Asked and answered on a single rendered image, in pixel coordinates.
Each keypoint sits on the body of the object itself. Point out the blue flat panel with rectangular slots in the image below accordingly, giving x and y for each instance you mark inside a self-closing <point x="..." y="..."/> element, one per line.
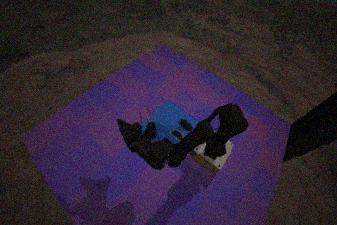
<point x="171" y="122"/>

